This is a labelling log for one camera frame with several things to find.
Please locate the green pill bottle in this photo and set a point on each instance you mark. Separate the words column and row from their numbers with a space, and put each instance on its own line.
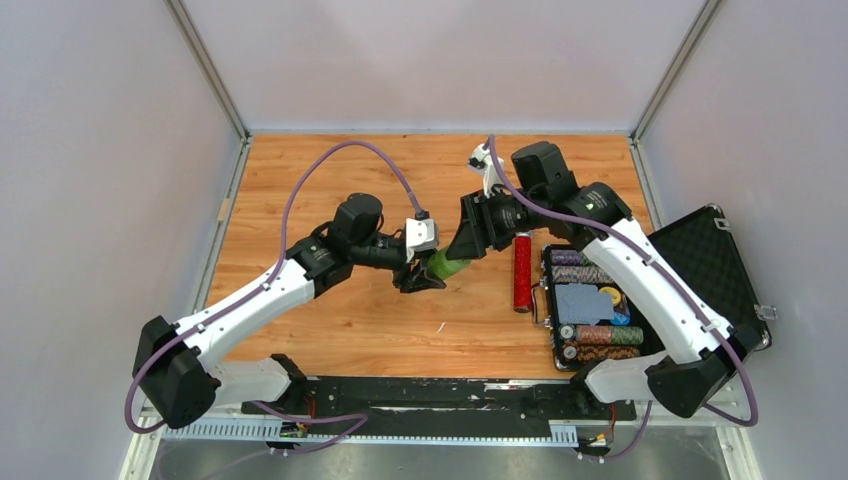
column 440, row 267

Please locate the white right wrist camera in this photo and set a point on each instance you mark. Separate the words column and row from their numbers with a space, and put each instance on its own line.
column 482, row 162

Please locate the orange black chip row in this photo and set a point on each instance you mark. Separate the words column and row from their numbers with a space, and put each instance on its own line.
column 584, row 343

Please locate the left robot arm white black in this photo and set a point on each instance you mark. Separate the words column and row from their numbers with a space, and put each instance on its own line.
column 179, row 366

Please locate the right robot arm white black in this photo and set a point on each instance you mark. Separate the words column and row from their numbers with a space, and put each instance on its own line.
column 701, row 363

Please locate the black poker chip case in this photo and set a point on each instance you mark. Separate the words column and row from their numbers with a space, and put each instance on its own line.
column 701, row 249

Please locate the blue playing card deck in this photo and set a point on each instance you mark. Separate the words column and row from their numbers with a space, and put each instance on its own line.
column 582, row 304

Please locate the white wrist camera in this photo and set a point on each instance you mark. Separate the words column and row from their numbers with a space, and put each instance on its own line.
column 482, row 162
column 421, row 235

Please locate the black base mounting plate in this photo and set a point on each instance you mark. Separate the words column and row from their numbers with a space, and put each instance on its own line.
column 446, row 407

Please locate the green purple chip row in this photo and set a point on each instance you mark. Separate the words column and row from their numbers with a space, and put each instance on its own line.
column 570, row 266

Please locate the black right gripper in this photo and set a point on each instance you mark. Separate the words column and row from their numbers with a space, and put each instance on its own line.
column 476, row 230

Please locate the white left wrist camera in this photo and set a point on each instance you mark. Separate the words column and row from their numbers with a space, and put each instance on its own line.
column 421, row 235

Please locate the red glitter tube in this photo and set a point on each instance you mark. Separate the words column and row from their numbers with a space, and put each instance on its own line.
column 522, row 273

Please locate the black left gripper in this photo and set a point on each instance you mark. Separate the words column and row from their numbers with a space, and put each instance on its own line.
column 418, row 280

